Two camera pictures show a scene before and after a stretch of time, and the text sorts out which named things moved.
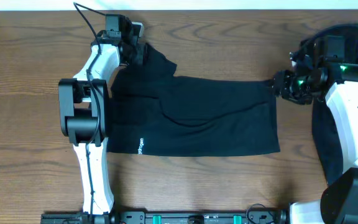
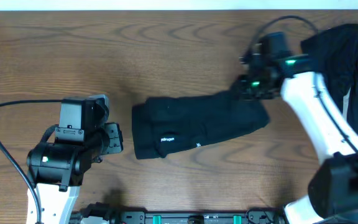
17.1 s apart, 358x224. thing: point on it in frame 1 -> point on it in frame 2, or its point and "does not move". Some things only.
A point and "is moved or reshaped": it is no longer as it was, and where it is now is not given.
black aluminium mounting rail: (166, 217) does not move
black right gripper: (282, 79) -> (242, 94)
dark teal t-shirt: (152, 112) is moved or reshaped
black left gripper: (138, 53) -> (114, 137)
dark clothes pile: (349, 46) does not move
